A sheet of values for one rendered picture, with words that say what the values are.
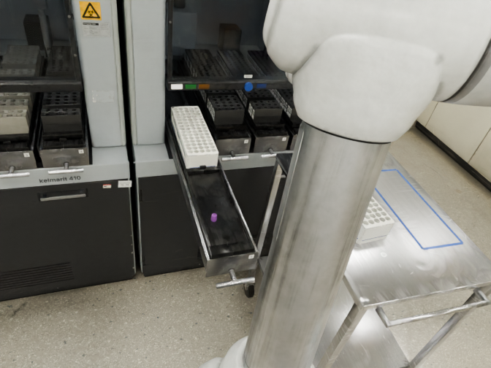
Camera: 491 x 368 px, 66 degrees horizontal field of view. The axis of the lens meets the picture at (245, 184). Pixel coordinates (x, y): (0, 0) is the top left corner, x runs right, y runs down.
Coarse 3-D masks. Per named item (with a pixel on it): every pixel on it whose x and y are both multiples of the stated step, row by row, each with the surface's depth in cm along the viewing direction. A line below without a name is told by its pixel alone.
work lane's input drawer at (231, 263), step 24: (168, 120) 138; (192, 168) 117; (216, 168) 118; (192, 192) 108; (216, 192) 112; (192, 216) 105; (240, 216) 103; (216, 240) 97; (240, 240) 99; (216, 264) 94; (240, 264) 97
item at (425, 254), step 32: (288, 160) 127; (384, 192) 121; (416, 192) 123; (416, 224) 111; (448, 224) 113; (352, 256) 98; (384, 256) 99; (416, 256) 101; (448, 256) 103; (480, 256) 104; (352, 288) 90; (384, 288) 91; (416, 288) 93; (448, 288) 94; (480, 288) 105; (352, 320) 91; (384, 320) 89; (416, 320) 91; (320, 352) 133; (352, 352) 135; (384, 352) 137
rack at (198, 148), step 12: (180, 108) 134; (192, 108) 135; (180, 120) 129; (192, 120) 129; (204, 120) 130; (180, 132) 122; (192, 132) 123; (204, 132) 124; (180, 144) 127; (192, 144) 119; (204, 144) 120; (192, 156) 114; (204, 156) 115; (216, 156) 117
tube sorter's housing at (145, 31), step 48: (144, 0) 105; (144, 48) 113; (144, 96) 123; (192, 96) 156; (144, 144) 135; (288, 144) 149; (144, 192) 138; (240, 192) 153; (144, 240) 154; (192, 240) 164
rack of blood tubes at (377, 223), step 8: (368, 208) 104; (376, 208) 105; (368, 216) 102; (376, 216) 102; (384, 216) 102; (368, 224) 99; (376, 224) 99; (384, 224) 100; (392, 224) 101; (360, 232) 99; (368, 232) 99; (376, 232) 101; (384, 232) 102; (360, 240) 101; (368, 240) 102
